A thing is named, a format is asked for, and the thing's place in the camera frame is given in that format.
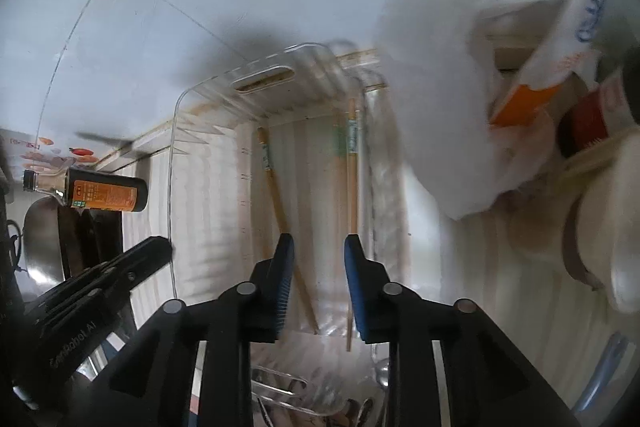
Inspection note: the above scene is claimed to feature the dark bottle red label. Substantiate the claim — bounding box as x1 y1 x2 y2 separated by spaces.
554 66 640 159

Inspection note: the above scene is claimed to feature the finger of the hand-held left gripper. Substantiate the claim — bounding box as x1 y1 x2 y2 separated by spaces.
30 235 174 329

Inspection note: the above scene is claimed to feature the orange and white carton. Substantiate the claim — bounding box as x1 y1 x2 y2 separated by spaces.
488 0 613 128

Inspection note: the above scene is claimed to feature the dark sauce bottle orange label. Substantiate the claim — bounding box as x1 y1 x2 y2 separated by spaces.
22 166 149 214

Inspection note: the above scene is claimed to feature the clear plastic organizer tray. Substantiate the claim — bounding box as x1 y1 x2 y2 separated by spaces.
166 41 412 348

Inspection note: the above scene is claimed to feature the printed wall sticker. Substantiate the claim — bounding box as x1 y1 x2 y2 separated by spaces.
7 133 98 170

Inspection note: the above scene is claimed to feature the blue tube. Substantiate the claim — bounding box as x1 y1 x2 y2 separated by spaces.
572 331 632 415

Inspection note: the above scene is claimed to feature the metal wok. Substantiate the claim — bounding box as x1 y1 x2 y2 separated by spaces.
19 196 68 284

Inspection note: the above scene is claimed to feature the white round jar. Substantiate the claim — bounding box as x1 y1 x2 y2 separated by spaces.
561 127 640 314

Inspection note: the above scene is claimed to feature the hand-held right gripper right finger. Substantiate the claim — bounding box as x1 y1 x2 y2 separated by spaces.
343 234 583 427

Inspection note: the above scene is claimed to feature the white plastic bag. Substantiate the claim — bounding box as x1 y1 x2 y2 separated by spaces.
374 0 617 222

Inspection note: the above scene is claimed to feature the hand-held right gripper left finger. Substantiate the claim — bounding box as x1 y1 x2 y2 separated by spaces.
92 233 296 427

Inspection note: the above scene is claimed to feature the metal spoon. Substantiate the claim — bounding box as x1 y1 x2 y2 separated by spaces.
373 355 392 427

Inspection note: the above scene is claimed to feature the wooden chopstick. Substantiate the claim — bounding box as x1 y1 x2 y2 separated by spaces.
344 98 360 352
256 127 319 335

